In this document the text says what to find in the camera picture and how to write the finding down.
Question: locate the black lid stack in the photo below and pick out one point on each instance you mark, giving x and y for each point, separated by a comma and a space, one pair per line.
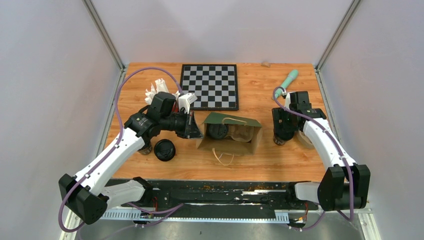
164, 150

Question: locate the black white chessboard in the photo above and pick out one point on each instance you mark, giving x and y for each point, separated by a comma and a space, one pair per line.
214, 85

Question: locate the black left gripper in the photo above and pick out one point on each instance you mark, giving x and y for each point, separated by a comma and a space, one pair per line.
191, 130

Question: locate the white wrapped straws bundle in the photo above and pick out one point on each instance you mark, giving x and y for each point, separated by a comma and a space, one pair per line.
160, 86

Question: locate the clear brown plastic cup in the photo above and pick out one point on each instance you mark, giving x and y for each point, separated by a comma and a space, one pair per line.
278, 141

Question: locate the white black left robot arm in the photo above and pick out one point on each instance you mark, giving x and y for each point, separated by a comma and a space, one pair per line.
86, 194

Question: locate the green paper bag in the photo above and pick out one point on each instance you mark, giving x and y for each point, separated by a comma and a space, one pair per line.
228, 146

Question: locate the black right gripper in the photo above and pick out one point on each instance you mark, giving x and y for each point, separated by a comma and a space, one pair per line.
279, 113

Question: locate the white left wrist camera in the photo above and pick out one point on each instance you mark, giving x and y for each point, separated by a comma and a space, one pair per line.
184, 102

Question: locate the cardboard cup carrier tray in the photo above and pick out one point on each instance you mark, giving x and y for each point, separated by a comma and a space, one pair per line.
304, 140

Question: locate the mint green handle tool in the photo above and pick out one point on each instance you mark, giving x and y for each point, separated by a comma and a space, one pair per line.
288, 80

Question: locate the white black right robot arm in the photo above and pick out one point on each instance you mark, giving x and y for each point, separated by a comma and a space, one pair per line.
345, 184

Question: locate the black cup stack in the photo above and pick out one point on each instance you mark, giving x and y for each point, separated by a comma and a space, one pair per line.
146, 149

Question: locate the small brown wood block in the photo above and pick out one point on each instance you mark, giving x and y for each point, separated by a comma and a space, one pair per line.
265, 64

